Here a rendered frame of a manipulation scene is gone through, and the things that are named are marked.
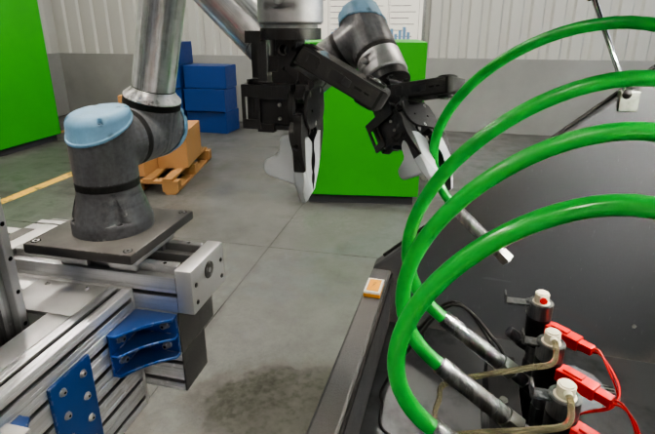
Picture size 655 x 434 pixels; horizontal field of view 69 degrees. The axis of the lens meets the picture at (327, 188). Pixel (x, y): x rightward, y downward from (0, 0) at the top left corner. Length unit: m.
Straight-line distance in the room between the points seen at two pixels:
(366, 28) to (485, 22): 6.22
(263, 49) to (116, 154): 0.45
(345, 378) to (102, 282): 0.53
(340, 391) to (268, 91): 0.40
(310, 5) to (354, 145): 3.34
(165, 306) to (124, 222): 0.17
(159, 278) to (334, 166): 3.08
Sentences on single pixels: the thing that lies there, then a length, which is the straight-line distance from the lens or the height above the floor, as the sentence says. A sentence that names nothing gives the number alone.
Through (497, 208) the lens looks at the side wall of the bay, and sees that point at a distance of 0.92.
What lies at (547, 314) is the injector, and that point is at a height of 1.09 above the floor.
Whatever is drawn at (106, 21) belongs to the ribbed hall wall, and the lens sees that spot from 8.67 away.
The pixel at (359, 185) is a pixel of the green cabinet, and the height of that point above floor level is 0.17.
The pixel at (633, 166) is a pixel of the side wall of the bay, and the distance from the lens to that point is 0.93.
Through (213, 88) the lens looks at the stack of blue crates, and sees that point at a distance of 6.82.
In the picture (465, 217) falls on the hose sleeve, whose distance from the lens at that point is 0.72.
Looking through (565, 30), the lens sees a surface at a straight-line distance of 0.64.
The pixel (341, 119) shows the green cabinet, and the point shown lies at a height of 0.71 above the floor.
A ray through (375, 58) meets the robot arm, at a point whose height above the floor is 1.36.
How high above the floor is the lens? 1.41
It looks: 19 degrees down
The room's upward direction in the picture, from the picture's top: straight up
